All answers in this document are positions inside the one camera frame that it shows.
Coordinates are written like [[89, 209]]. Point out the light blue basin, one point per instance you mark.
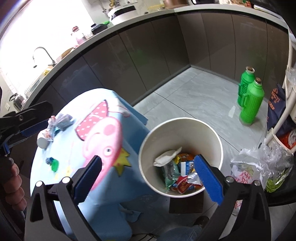
[[32, 89]]

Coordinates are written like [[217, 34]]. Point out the white rice cooker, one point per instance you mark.
[[120, 12]]

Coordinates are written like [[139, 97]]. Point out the dark shoe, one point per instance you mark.
[[201, 221]]

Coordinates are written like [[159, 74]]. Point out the green thermos bottle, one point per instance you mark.
[[251, 104], [246, 88]]

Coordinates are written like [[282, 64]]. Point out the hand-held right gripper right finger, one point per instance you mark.
[[208, 180]]

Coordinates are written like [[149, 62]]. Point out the copper pot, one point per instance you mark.
[[175, 2]]

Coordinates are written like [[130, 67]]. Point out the orange noodle bag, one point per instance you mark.
[[185, 157]]

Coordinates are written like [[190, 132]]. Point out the yellow lemon-shaped container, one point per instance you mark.
[[47, 71]]

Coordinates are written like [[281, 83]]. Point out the white paper bucket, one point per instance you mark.
[[150, 143]]

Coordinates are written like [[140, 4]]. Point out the white paper scrap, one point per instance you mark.
[[232, 112]]

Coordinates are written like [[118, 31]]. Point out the white red-print plastic bag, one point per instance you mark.
[[242, 176]]

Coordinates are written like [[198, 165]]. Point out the person's left hand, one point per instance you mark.
[[13, 197]]

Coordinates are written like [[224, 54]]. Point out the dark blue printed bag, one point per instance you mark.
[[276, 104]]

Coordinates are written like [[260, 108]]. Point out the blue snack packet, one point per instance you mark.
[[186, 166]]

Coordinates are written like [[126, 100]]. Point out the orange plastic bag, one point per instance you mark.
[[286, 139]]

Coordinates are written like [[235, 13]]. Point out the person's jeans leg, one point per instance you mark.
[[182, 234]]

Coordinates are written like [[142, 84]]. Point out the small colourful wrapper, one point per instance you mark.
[[49, 132]]

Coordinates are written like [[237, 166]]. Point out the green plastic scrap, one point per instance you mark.
[[55, 166]]

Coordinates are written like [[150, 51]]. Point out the small white cup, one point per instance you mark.
[[42, 141]]

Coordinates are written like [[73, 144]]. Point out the red snack wrapper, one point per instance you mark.
[[182, 185]]

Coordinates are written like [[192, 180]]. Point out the small blue wrapper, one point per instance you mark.
[[49, 160]]

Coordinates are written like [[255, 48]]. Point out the blue cartoon tablecloth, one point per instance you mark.
[[108, 192]]

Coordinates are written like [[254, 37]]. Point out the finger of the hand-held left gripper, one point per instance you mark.
[[6, 148], [34, 128]]

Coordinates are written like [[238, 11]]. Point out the red-lidded bottle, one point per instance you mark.
[[78, 38]]

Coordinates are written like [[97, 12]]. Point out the black square stand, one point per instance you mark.
[[185, 205]]

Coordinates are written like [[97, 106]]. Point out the white storage rack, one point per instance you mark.
[[290, 58]]

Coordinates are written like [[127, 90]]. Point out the dark kitchen cabinet unit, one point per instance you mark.
[[161, 46]]

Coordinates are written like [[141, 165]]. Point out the green snack wrapper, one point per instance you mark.
[[170, 178]]

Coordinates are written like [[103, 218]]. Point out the dark patterned pot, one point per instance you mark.
[[98, 28]]

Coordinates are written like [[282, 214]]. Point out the steel kettle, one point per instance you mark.
[[17, 100]]

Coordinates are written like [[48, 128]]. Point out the stack of food boxes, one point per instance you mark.
[[240, 2]]

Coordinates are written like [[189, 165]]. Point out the black air fryer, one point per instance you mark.
[[203, 1]]

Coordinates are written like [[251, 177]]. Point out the white paper napkin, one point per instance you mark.
[[166, 157]]

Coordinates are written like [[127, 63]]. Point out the steel kitchen faucet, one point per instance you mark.
[[49, 55]]

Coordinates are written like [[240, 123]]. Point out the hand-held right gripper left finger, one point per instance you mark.
[[89, 180]]

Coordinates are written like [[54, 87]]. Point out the black round stool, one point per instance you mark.
[[284, 199]]

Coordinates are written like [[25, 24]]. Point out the clear bag of green vegetables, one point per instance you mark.
[[275, 162]]

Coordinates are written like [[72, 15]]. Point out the dark blue wrapper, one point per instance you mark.
[[64, 121]]

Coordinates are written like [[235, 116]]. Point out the wooden lidded bowl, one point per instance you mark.
[[67, 52]]

